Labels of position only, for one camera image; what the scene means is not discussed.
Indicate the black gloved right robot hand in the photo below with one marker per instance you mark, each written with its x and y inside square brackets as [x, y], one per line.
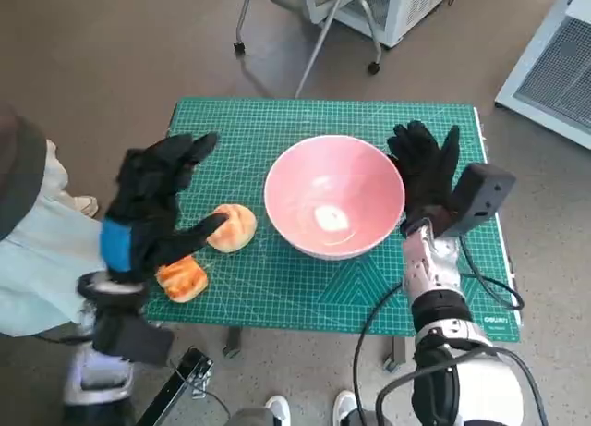
[425, 176]

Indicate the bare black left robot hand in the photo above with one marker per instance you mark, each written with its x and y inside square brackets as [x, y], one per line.
[148, 213]

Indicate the round toy bread bun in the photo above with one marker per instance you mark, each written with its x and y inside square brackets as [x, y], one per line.
[237, 229]

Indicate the pink bowl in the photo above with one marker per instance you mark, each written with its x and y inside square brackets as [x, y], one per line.
[332, 190]

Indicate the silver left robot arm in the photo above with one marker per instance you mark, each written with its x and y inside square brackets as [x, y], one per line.
[99, 380]

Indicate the glazed toy pastry bread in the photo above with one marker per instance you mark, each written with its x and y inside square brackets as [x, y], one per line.
[182, 280]

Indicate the green cutting mat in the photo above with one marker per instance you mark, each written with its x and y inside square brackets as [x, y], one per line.
[323, 287]

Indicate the black table leg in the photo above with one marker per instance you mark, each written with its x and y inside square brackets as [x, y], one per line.
[396, 352]
[233, 342]

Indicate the white cabinet with grey grille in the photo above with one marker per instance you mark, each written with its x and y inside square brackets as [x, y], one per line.
[549, 75]

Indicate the grey office chair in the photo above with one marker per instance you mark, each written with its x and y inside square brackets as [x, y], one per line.
[369, 24]

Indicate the white cabinet with mesh panel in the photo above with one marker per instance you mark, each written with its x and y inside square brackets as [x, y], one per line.
[415, 5]

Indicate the grey metal pole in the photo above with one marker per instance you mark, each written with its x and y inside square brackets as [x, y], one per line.
[321, 38]

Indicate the white shoe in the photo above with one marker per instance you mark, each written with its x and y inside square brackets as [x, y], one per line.
[347, 405]
[279, 410]

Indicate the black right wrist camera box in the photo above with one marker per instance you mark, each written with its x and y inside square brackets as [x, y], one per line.
[480, 195]

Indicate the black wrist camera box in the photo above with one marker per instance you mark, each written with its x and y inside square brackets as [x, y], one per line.
[480, 195]
[134, 338]

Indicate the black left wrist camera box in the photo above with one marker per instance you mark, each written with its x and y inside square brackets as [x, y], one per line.
[134, 338]

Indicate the black metal frame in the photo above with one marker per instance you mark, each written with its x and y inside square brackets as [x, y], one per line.
[184, 375]

